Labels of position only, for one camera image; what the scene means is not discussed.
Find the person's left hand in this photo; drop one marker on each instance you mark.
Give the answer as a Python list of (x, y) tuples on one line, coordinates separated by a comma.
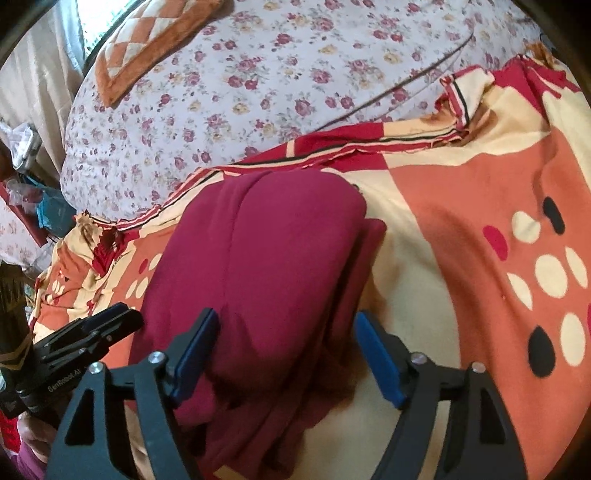
[(39, 438)]

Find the brown checkered pillow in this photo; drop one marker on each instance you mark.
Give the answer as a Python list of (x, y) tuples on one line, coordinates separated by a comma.
[(152, 46)]

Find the blue plastic bag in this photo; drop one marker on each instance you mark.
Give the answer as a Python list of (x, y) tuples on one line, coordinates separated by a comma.
[(55, 212)]

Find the maroon garment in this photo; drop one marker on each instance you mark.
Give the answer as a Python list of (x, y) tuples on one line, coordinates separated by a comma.
[(277, 258)]

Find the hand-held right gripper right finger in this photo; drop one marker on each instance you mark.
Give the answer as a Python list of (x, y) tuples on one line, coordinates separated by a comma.
[(379, 360)]

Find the beige curtain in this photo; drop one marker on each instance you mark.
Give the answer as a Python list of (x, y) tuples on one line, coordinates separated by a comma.
[(41, 69)]

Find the red orange cream patterned blanket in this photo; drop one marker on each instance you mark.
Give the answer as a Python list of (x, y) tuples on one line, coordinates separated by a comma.
[(461, 194)]

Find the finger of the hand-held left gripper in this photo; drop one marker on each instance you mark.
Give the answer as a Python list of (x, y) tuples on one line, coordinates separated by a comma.
[(111, 318), (69, 346)]

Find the white floral cushion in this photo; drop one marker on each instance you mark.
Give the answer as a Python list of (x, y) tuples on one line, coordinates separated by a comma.
[(18, 240)]

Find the white floral quilt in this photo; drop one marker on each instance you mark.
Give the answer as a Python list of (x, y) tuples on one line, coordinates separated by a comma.
[(258, 92)]

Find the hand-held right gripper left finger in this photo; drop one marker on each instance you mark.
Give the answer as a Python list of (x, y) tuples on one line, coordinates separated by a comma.
[(194, 355)]

